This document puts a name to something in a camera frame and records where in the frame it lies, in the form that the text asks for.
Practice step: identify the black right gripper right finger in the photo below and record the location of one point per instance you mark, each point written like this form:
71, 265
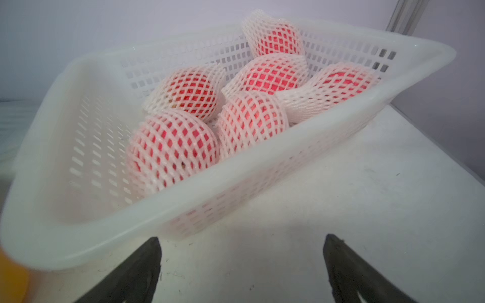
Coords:
352, 279

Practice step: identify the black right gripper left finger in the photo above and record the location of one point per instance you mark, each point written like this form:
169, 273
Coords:
134, 280

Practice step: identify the netted red apple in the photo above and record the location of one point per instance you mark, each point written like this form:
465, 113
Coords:
247, 119
167, 148

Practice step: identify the white plastic perforated basket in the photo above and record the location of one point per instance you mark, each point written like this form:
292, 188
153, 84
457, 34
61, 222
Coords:
71, 199

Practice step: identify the yellow plastic tub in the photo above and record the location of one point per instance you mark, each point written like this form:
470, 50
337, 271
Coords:
14, 281

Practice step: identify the netted apple right side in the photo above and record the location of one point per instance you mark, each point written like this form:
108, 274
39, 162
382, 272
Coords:
328, 88

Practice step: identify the netted apple left back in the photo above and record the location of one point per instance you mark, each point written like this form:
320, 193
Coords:
196, 90

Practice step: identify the netted apple centre back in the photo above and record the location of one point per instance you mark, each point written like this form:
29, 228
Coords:
270, 73

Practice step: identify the netted apple top back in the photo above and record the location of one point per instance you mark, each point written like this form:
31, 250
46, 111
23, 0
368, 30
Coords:
267, 35

